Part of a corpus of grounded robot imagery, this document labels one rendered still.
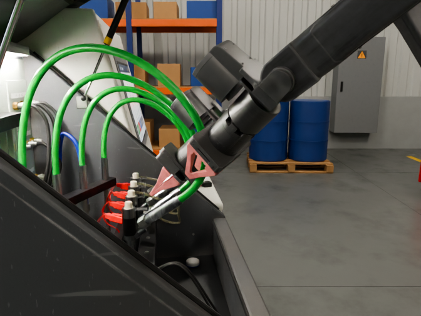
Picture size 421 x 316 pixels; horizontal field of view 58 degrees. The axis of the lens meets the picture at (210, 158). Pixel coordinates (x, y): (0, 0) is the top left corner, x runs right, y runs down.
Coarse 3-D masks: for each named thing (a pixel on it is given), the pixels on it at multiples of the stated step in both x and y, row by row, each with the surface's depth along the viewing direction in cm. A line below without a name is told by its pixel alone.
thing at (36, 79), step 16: (64, 48) 66; (80, 48) 64; (96, 48) 64; (112, 48) 63; (48, 64) 67; (144, 64) 62; (32, 80) 68; (160, 80) 62; (32, 96) 70; (176, 96) 62; (192, 112) 61; (192, 192) 64
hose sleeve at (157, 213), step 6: (174, 198) 66; (162, 204) 67; (168, 204) 66; (174, 204) 65; (180, 204) 66; (156, 210) 67; (162, 210) 66; (168, 210) 66; (150, 216) 67; (156, 216) 67; (150, 222) 68
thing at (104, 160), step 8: (120, 104) 96; (152, 104) 97; (112, 112) 97; (104, 128) 97; (104, 136) 98; (184, 136) 100; (104, 144) 98; (104, 152) 98; (104, 160) 99; (104, 168) 99; (104, 176) 99
